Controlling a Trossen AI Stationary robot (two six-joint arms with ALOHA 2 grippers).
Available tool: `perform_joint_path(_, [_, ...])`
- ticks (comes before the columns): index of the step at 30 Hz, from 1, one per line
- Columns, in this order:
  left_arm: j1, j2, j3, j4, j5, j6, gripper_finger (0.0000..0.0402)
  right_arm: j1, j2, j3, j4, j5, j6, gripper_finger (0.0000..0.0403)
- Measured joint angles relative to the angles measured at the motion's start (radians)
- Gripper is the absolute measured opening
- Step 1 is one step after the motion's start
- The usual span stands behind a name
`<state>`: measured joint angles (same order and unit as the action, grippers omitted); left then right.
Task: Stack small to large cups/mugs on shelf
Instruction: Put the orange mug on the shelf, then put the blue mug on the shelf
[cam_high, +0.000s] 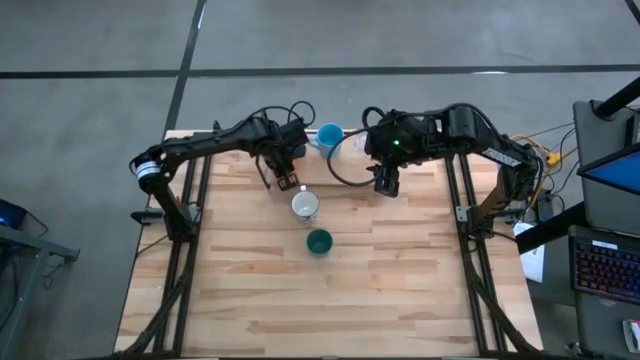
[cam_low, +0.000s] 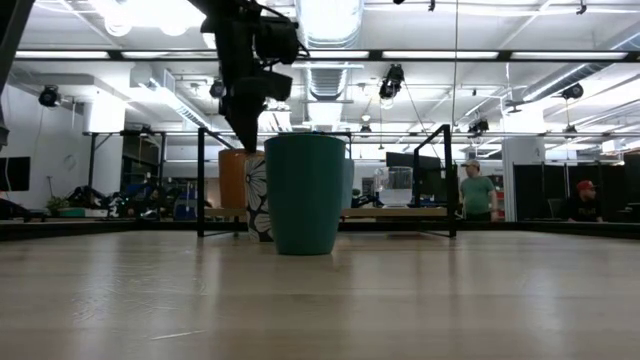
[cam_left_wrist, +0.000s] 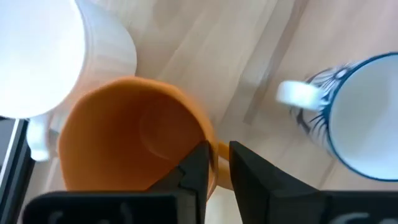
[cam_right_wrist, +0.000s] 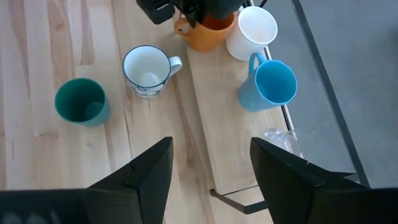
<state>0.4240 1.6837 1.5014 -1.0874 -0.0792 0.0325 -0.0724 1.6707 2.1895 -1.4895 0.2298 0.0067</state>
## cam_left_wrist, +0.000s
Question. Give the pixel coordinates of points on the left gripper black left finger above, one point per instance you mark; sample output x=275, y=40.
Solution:
x=192, y=174

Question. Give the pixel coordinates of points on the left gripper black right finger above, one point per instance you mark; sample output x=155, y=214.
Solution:
x=255, y=180

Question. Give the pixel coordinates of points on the orange plastic mug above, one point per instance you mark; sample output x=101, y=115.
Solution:
x=118, y=133

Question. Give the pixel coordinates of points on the plain white mug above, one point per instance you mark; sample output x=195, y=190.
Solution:
x=40, y=56

